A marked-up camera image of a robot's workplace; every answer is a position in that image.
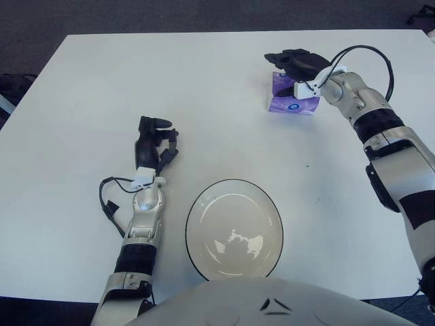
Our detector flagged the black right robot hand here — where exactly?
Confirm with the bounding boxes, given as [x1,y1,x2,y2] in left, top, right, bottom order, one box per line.
[264,49,332,99]

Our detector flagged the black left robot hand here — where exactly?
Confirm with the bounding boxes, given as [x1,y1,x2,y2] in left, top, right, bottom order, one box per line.
[134,115,180,175]

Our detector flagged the purple tissue paper pack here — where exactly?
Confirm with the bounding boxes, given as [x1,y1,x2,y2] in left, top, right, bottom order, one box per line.
[266,71,322,115]

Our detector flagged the white plate with black rim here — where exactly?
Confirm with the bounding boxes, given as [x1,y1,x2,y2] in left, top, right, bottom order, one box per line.
[185,178,285,281]

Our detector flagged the white right wrist connector box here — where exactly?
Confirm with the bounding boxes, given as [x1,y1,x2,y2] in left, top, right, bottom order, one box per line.
[294,66,347,101]

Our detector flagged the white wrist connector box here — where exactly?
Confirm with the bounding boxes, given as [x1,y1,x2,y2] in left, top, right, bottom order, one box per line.
[294,66,347,101]
[130,166,158,190]

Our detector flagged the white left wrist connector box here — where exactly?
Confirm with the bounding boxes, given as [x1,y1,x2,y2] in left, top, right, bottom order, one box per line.
[130,166,158,190]

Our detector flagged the black office chair base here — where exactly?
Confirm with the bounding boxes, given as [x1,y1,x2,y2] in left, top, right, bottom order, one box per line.
[406,3,435,26]

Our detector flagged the pale blue bar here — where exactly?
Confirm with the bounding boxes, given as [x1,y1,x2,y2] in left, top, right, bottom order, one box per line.
[0,94,16,115]

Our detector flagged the grey robot torso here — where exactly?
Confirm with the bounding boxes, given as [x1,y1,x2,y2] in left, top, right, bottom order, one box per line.
[125,276,421,326]

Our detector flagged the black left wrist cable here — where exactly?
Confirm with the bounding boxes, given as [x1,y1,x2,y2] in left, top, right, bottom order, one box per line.
[99,175,137,238]

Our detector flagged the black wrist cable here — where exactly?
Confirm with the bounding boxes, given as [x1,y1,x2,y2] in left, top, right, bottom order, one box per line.
[99,175,137,238]
[326,46,395,102]

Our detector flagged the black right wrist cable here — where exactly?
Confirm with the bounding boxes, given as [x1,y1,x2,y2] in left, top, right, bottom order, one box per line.
[326,46,395,102]

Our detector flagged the thin black hanging cable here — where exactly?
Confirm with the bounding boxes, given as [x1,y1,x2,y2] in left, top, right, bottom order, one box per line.
[387,277,426,312]

